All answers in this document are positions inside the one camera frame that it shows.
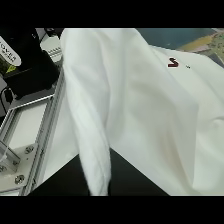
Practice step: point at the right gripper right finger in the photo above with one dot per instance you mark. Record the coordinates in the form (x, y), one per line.
(133, 178)

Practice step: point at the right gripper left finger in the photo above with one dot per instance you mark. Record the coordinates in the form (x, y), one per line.
(66, 181)

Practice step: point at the white garment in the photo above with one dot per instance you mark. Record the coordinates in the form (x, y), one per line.
(143, 110)

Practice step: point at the silver frame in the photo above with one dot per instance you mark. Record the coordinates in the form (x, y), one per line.
(30, 140)

